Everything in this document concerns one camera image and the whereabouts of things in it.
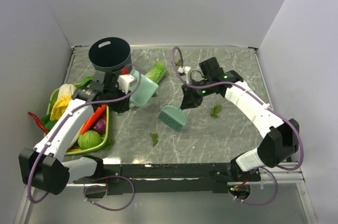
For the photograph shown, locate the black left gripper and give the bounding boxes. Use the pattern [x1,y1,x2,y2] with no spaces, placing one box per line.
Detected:
[104,82,132,113]

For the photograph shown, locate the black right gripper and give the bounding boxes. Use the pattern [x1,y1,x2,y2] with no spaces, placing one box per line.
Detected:
[181,78,213,110]

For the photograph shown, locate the teal hand brush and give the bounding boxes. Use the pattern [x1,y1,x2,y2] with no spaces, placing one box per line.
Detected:
[158,105,187,131]

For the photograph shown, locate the teal dustpan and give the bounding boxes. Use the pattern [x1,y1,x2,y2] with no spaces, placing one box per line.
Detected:
[129,74,158,107]

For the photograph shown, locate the long green napa cabbage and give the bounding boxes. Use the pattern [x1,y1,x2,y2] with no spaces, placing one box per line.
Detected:
[145,62,167,83]

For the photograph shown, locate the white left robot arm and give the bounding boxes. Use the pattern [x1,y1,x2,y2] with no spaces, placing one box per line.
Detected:
[18,68,141,203]

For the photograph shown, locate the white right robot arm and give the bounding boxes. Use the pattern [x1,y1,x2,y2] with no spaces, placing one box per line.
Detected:
[175,58,304,181]

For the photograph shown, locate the green leaf scrap centre right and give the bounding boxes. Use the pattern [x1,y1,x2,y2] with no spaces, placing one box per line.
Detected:
[210,104,222,118]

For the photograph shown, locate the green leaf scrap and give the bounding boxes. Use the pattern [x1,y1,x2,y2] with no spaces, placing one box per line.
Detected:
[210,104,222,118]
[149,133,158,146]
[176,60,182,67]

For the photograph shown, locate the purple onion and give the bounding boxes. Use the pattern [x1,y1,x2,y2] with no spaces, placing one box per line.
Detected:
[92,118,106,135]

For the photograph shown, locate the orange carrot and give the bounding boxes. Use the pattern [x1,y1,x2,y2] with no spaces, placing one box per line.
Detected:
[80,105,107,134]

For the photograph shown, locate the green leaf scrap back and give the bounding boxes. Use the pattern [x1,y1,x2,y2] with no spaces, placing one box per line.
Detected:
[176,60,182,67]

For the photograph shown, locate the green leafy lettuce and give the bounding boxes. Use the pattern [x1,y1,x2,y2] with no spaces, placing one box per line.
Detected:
[80,76,93,87]

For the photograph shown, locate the green leaf scrap front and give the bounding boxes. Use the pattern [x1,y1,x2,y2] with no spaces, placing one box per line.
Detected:
[149,133,158,146]

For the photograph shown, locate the round green cabbage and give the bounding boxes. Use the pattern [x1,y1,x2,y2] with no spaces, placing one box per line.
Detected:
[78,130,102,150]

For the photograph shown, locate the dark grey waste bin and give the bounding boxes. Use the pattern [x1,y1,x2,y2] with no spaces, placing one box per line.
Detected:
[88,37,132,74]

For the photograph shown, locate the yellow white cabbage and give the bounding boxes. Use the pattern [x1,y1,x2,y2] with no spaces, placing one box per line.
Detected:
[50,84,76,120]

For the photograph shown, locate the green vegetable basket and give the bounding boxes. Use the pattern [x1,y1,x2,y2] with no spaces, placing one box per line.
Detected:
[40,83,109,155]

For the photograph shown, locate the red chili pepper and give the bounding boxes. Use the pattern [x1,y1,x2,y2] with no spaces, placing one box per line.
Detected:
[28,112,49,134]

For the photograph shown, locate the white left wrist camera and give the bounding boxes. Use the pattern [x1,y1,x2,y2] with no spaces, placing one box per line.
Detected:
[116,68,137,94]

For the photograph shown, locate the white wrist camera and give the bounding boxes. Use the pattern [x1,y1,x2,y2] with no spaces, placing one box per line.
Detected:
[178,66,192,84]
[116,68,137,94]

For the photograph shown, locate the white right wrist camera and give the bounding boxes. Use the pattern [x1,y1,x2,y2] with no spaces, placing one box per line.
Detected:
[178,66,192,84]

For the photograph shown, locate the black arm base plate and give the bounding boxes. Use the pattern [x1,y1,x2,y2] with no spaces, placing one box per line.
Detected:
[74,163,261,195]

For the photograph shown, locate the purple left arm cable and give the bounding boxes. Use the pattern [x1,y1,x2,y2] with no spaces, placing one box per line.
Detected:
[26,63,145,211]

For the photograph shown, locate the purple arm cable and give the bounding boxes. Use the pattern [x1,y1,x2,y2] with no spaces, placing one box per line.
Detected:
[26,63,145,211]
[171,46,305,206]

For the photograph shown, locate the aluminium rail frame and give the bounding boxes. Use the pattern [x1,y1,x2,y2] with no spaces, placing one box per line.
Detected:
[26,162,306,188]

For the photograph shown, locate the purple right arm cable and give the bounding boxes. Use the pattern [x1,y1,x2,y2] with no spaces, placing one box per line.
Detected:
[171,46,305,206]

